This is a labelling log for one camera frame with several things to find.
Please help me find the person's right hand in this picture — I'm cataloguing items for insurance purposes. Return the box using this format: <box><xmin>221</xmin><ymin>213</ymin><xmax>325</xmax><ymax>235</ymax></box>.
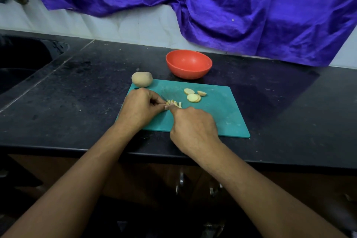
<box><xmin>170</xmin><ymin>107</ymin><xmax>219</xmax><ymax>160</ymax></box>

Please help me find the whole brown potato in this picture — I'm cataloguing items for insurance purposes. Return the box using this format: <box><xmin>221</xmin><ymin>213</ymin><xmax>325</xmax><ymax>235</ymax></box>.
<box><xmin>132</xmin><ymin>71</ymin><xmax>154</xmax><ymax>88</ymax></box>

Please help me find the person's left forearm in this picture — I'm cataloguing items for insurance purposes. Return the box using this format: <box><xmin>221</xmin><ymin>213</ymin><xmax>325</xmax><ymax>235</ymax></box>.
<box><xmin>3</xmin><ymin>119</ymin><xmax>135</xmax><ymax>238</ymax></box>

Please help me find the person's right forearm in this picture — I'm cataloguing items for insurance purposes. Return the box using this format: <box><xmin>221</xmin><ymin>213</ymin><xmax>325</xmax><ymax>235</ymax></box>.
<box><xmin>200</xmin><ymin>135</ymin><xmax>347</xmax><ymax>238</ymax></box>

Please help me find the pile of diced apple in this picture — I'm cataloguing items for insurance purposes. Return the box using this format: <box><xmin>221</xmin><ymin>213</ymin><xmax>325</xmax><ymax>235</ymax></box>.
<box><xmin>166</xmin><ymin>99</ymin><xmax>183</xmax><ymax>109</ymax></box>

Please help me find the orange bowl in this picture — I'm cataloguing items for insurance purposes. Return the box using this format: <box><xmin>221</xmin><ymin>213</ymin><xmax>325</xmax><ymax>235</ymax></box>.
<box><xmin>165</xmin><ymin>50</ymin><xmax>213</xmax><ymax>80</ymax></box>

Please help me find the person's left hand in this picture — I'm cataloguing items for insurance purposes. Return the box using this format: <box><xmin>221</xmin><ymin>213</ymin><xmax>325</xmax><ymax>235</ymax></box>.
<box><xmin>116</xmin><ymin>87</ymin><xmax>168</xmax><ymax>134</ymax></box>

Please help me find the purple cloth curtain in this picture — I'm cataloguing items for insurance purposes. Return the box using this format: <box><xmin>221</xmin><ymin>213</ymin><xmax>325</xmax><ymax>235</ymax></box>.
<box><xmin>21</xmin><ymin>0</ymin><xmax>357</xmax><ymax>67</ymax></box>

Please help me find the dark kitchen sink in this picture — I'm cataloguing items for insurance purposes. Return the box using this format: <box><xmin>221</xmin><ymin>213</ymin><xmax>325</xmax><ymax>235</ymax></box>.
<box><xmin>0</xmin><ymin>35</ymin><xmax>70</xmax><ymax>95</ymax></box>

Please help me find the teal plastic cutting board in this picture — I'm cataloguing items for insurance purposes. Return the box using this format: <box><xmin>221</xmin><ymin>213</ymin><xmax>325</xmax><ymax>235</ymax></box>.
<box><xmin>116</xmin><ymin>79</ymin><xmax>251</xmax><ymax>139</ymax></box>

